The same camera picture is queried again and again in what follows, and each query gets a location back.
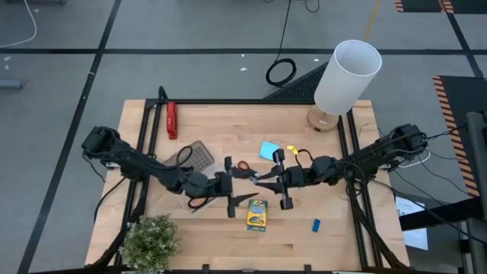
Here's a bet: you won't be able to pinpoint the black stand beam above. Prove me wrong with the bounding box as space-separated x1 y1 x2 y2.
399 196 486 232

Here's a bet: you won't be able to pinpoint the white paper sheet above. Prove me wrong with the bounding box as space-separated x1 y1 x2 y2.
394 196 430 251

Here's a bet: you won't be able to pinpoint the white floor cable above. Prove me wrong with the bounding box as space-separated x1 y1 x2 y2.
0 0 38 49

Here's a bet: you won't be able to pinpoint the blue sticky note pad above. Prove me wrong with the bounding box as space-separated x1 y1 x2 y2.
259 141 281 162

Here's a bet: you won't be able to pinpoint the red-handled scissors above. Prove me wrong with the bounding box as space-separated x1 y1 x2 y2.
230 160 263 186

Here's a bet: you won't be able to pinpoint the black perforated floor mat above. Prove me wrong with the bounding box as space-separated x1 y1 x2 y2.
262 60 330 102

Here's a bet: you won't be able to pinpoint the potted artificial plant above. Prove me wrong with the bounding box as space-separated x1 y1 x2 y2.
118 213 182 274

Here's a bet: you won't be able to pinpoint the coiled black floor cable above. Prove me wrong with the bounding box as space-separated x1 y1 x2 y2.
265 0 298 88

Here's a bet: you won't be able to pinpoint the grey floor bar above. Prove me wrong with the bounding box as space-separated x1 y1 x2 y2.
0 78 24 91

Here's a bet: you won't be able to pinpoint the white shade wooden table lamp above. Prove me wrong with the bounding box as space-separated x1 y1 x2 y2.
306 39 384 133

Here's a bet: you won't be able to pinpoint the red stapler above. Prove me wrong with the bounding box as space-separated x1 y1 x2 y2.
166 100 179 140

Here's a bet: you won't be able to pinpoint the black mat with striped edge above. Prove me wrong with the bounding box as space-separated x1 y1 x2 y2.
432 75 487 199
394 0 487 15

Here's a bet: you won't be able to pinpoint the black metal table frame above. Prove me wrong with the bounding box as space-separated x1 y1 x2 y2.
85 85 410 274

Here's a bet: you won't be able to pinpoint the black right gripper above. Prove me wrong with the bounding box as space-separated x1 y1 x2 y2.
254 148 308 212

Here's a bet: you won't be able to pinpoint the yellow green crayon box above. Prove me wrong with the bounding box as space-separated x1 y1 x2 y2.
246 199 269 232

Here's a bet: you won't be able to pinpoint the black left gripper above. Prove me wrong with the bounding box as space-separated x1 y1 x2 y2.
212 155 260 219

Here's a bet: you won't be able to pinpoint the grey metal post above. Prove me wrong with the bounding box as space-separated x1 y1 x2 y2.
466 110 487 274

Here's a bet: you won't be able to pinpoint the clear plastic pencil case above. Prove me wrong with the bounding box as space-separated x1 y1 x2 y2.
163 139 229 214

